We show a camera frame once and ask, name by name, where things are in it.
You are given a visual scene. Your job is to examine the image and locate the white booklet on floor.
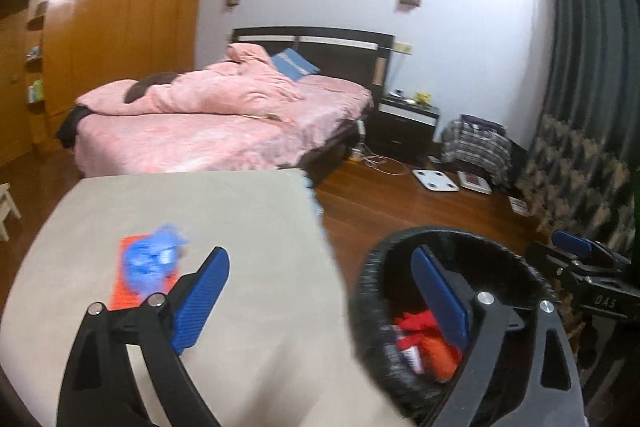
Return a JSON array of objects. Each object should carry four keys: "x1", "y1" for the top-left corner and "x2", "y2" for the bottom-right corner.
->
[{"x1": 508, "y1": 196, "x2": 530, "y2": 217}]

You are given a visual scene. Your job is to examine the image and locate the black clothes on bed end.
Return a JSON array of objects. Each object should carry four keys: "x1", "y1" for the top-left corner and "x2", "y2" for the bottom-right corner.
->
[{"x1": 54, "y1": 104, "x2": 93, "y2": 150}]

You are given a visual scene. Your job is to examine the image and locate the orange knitted mat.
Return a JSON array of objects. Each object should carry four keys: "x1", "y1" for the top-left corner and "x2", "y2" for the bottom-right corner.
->
[{"x1": 108, "y1": 229, "x2": 186, "y2": 310}]

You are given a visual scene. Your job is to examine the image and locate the red fleece cloth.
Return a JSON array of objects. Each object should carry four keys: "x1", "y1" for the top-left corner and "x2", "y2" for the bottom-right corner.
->
[{"x1": 395, "y1": 310, "x2": 442, "y2": 346}]

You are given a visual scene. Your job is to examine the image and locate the yellow plush toy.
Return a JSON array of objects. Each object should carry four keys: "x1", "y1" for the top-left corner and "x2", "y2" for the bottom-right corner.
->
[{"x1": 413, "y1": 92, "x2": 432, "y2": 106}]

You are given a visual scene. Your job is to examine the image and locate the white cable on floor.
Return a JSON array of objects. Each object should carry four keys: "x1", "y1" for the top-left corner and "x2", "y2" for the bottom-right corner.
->
[{"x1": 349, "y1": 120, "x2": 411, "y2": 178}]

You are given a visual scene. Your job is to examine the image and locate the dark wooden headboard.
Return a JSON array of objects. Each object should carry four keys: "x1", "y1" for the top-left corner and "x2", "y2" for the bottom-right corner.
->
[{"x1": 230, "y1": 26, "x2": 395, "y2": 103}]

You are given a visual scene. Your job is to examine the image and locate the black white nightstand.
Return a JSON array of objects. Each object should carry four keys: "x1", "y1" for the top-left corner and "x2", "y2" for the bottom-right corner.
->
[{"x1": 366, "y1": 95, "x2": 440, "y2": 167}]

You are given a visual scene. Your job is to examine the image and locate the black lined trash bin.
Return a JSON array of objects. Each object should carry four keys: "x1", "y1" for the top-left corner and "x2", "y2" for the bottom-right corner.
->
[{"x1": 347, "y1": 225, "x2": 559, "y2": 423}]

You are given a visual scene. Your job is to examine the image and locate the plaid bag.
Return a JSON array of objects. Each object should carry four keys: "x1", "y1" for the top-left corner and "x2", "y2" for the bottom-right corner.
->
[{"x1": 440, "y1": 117, "x2": 512, "y2": 186}]

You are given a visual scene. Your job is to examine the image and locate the beige table cloth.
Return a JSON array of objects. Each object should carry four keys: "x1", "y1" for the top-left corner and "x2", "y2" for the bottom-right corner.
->
[{"x1": 1, "y1": 169, "x2": 404, "y2": 426}]

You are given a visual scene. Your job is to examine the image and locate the white bathroom scale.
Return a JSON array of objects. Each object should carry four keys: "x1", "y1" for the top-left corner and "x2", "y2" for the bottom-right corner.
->
[{"x1": 412, "y1": 169, "x2": 459, "y2": 193}]

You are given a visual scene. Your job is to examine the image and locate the small white stool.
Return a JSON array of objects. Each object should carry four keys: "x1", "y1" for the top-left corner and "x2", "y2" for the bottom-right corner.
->
[{"x1": 0, "y1": 183, "x2": 22, "y2": 242}]

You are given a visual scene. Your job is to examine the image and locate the dark patterned curtain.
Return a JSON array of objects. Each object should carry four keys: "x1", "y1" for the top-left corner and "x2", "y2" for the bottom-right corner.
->
[{"x1": 518, "y1": 0, "x2": 639, "y2": 256}]

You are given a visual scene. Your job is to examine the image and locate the bed with pink sheet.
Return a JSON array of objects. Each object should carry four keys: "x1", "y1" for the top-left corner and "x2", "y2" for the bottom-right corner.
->
[{"x1": 72, "y1": 75, "x2": 372, "y2": 178}]

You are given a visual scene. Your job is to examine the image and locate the blue pillow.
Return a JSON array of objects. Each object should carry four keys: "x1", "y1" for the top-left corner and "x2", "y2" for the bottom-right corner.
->
[{"x1": 271, "y1": 48, "x2": 320, "y2": 82}]

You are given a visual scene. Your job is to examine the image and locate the wooden wardrobe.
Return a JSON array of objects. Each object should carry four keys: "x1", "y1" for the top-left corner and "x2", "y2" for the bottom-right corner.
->
[{"x1": 1, "y1": 0, "x2": 200, "y2": 162}]

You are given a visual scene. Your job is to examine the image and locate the white blue cotton pad box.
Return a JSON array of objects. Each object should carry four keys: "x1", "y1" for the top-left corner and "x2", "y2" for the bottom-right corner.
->
[{"x1": 396, "y1": 331, "x2": 424, "y2": 375}]

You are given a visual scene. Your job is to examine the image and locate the pink duvet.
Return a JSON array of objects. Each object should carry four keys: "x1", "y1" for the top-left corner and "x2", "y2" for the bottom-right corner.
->
[{"x1": 76, "y1": 43, "x2": 305, "y2": 117}]

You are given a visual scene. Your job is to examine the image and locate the red white scale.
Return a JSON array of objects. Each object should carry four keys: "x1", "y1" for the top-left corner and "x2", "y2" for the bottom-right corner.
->
[{"x1": 457, "y1": 171, "x2": 492, "y2": 195}]

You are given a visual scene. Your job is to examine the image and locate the orange foam net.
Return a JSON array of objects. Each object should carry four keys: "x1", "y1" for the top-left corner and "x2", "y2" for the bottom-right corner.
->
[{"x1": 419, "y1": 337, "x2": 462, "y2": 383}]

